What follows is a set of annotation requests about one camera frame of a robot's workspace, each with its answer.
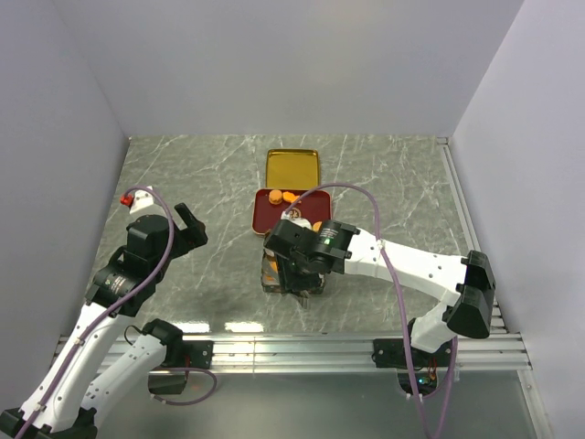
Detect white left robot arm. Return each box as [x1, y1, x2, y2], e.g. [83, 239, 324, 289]
[1, 203, 209, 438]

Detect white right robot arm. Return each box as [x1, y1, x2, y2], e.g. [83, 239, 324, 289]
[264, 219, 496, 365]

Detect gold tin lid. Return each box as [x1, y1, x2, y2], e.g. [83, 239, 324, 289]
[265, 149, 321, 190]

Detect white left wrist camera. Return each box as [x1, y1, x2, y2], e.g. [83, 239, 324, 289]
[120, 186, 158, 218]

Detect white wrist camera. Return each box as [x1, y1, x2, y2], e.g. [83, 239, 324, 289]
[120, 186, 158, 218]
[282, 215, 313, 230]

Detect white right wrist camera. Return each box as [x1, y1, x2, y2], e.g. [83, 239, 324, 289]
[282, 215, 313, 230]

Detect orange fish cookie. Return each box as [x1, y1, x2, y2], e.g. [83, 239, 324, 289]
[282, 191, 299, 204]

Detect round orange sandwich cookie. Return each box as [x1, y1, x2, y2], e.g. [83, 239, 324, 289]
[268, 189, 283, 205]

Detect green gold cookie tin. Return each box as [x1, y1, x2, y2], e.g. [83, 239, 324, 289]
[261, 250, 298, 295]

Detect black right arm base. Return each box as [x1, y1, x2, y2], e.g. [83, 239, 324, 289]
[371, 338, 454, 399]

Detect aluminium mounting rail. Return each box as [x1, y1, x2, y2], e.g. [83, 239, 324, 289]
[185, 333, 532, 373]

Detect silver metal tongs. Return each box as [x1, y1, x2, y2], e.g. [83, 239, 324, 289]
[297, 291, 311, 309]

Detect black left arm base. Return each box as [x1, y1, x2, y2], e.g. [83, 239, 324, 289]
[148, 340, 218, 397]

